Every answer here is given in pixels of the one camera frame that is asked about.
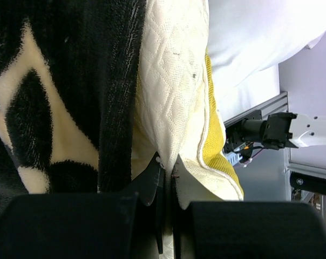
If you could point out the cream yellow quilted pillow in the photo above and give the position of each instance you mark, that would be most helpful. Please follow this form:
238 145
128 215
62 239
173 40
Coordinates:
175 109

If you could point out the black floral plush pillowcase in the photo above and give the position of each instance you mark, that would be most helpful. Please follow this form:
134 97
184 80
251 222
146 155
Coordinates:
68 74

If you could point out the large white pillow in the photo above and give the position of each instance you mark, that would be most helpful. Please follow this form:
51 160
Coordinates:
248 40

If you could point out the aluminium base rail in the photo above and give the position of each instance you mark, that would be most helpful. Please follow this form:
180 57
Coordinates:
276 104

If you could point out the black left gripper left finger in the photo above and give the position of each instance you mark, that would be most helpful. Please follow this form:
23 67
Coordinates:
147 235

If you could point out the perforated grey cable duct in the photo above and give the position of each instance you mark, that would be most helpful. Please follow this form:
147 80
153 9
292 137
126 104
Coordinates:
233 157

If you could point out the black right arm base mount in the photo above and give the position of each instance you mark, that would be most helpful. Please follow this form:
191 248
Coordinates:
234 139

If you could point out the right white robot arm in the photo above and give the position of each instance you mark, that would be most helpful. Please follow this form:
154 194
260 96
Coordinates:
285 130

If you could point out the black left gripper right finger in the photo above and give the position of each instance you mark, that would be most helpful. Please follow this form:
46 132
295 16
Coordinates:
185 190

